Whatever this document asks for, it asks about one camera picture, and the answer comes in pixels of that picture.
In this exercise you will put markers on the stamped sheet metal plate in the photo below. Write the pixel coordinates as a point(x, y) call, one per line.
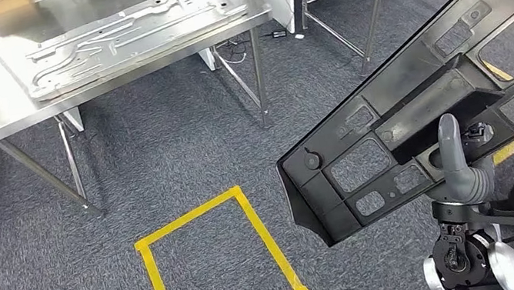
point(126, 35)

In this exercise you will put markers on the yellow floor tape square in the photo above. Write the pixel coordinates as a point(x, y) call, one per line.
point(155, 283)

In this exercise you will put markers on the black plastic bumper part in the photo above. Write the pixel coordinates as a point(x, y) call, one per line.
point(408, 89)

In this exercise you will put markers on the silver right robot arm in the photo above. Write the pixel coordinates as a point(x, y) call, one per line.
point(510, 263)

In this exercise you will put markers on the white paper scrap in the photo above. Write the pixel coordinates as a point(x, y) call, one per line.
point(299, 36)

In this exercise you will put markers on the black power adapter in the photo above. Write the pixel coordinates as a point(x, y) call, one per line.
point(279, 33)

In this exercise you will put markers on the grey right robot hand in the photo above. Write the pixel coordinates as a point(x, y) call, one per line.
point(459, 184)

